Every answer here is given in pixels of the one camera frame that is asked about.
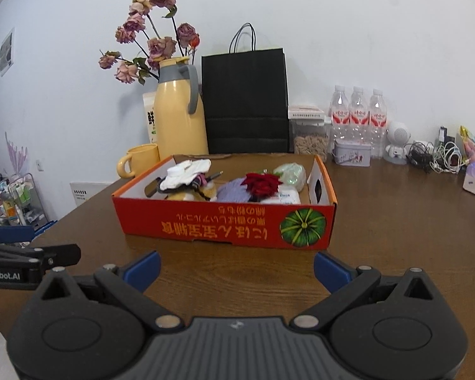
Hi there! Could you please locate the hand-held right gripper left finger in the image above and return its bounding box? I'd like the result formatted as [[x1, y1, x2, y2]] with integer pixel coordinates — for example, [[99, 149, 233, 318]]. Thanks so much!
[[41, 250, 184, 331]]

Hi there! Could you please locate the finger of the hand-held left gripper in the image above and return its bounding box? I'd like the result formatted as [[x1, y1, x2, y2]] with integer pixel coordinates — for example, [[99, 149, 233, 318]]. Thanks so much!
[[24, 244, 82, 276], [0, 225, 36, 251]]

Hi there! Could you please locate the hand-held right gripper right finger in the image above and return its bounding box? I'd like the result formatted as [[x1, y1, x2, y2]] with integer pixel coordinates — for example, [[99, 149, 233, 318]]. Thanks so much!
[[292, 251, 436, 331]]

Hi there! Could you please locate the orange cardboard box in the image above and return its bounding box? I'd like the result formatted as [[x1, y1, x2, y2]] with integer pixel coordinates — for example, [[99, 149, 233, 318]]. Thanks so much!
[[111, 154, 338, 251]]

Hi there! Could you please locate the white cloth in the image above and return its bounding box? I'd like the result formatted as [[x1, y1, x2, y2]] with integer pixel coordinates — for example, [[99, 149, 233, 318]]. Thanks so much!
[[158, 159, 212, 191]]

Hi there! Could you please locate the pale green packet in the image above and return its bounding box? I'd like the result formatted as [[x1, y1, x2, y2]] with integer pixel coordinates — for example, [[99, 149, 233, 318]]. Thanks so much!
[[273, 162, 307, 191]]

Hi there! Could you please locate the red fabric rose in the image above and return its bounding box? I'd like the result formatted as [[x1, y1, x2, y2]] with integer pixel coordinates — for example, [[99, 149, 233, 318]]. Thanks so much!
[[241, 172, 283, 198]]

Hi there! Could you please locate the purple knitted cloth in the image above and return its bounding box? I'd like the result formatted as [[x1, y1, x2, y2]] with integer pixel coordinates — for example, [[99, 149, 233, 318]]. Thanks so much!
[[216, 178, 254, 202]]

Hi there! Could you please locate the white vented appliance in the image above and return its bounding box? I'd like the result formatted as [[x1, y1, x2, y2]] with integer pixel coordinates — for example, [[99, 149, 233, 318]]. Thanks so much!
[[70, 182, 113, 207]]

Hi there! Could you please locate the yellow white plush toy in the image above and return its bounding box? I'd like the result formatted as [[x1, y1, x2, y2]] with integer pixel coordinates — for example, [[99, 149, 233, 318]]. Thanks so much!
[[168, 184, 218, 202]]

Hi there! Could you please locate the white cotton swab box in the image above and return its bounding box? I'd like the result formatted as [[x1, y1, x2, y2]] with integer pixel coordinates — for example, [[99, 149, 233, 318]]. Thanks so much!
[[267, 191, 301, 205]]

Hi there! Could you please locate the yellow mug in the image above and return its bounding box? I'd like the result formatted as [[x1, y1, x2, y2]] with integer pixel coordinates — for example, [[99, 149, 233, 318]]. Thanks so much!
[[117, 143, 160, 179]]

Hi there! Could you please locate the printed tin box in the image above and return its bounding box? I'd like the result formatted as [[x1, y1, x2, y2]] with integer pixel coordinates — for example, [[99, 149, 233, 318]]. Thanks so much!
[[332, 139, 373, 167]]

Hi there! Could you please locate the clear seed container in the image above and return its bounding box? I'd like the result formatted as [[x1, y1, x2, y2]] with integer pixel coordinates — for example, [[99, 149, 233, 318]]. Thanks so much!
[[291, 118, 332, 156]]

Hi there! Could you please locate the yellow thermos jug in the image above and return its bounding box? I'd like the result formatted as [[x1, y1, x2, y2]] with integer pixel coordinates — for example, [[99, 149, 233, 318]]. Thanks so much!
[[154, 57, 210, 159]]

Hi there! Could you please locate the white carton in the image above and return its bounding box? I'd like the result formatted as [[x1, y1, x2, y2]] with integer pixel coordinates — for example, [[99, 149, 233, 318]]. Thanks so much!
[[142, 92, 159, 144]]

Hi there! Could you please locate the white robot figure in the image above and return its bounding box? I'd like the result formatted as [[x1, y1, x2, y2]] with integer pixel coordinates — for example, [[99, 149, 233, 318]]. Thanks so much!
[[384, 121, 412, 165]]

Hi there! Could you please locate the clear water bottle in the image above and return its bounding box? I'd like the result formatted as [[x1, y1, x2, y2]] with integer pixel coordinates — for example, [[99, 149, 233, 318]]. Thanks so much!
[[330, 85, 351, 143], [349, 86, 371, 143], [369, 89, 389, 160]]

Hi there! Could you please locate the flat pink white box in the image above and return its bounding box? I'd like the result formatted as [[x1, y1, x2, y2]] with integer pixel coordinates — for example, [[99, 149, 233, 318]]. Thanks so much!
[[288, 105, 327, 120]]

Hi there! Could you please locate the small dark device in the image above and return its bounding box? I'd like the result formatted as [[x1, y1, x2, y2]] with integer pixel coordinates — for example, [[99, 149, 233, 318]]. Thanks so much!
[[437, 127, 456, 147]]

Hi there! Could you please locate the black paper bag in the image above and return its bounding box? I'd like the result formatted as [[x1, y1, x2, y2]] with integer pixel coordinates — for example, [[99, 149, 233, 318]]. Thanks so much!
[[201, 23, 290, 155]]

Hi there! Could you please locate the dried pink flower bouquet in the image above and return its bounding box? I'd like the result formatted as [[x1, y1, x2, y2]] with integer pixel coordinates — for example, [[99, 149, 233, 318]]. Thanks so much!
[[99, 0, 200, 86]]

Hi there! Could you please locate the purple wall sticker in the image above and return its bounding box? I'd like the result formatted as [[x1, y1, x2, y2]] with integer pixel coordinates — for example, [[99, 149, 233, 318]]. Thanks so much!
[[5, 131, 29, 175]]

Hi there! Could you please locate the white cable tangle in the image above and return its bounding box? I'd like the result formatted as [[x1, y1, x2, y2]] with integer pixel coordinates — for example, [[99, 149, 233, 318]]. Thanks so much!
[[429, 142, 466, 175]]

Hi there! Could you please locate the framed wall picture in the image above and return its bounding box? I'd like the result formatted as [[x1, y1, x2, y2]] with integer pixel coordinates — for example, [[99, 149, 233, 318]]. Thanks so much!
[[0, 28, 15, 77]]

